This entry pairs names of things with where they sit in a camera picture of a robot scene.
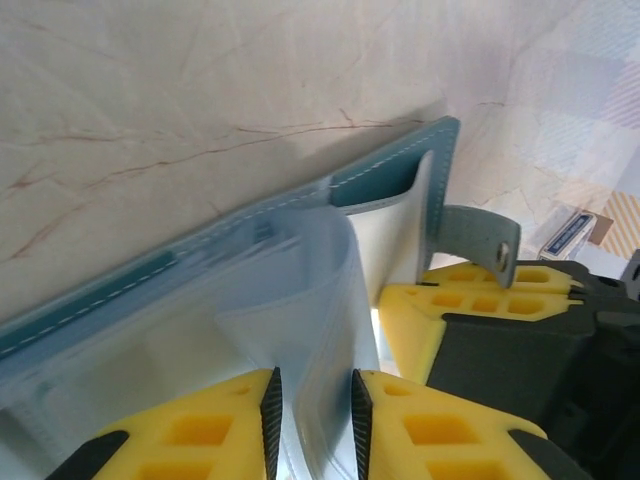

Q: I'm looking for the teal card holder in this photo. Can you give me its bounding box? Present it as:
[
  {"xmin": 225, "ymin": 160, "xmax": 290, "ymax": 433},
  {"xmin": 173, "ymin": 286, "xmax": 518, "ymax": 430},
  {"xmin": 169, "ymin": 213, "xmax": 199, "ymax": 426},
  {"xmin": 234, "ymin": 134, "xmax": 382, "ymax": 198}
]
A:
[{"xmin": 0, "ymin": 115, "xmax": 522, "ymax": 480}]

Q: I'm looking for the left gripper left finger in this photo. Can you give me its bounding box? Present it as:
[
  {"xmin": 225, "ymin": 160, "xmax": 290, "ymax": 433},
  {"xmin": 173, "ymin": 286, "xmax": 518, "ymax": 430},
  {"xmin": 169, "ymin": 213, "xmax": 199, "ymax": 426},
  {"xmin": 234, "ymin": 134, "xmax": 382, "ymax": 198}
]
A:
[{"xmin": 47, "ymin": 366, "xmax": 283, "ymax": 480}]

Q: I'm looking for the blue and white small box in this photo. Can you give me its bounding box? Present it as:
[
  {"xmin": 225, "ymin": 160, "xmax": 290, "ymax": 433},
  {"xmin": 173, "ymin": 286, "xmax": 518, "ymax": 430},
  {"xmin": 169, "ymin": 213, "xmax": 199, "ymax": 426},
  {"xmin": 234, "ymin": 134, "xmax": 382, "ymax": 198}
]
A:
[{"xmin": 542, "ymin": 199, "xmax": 614, "ymax": 261}]

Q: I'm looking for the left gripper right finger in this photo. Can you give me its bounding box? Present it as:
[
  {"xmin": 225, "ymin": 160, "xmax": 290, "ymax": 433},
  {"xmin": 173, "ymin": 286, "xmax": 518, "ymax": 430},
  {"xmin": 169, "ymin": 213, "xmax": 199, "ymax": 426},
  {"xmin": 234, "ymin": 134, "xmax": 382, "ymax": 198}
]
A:
[{"xmin": 350, "ymin": 368, "xmax": 596, "ymax": 480}]

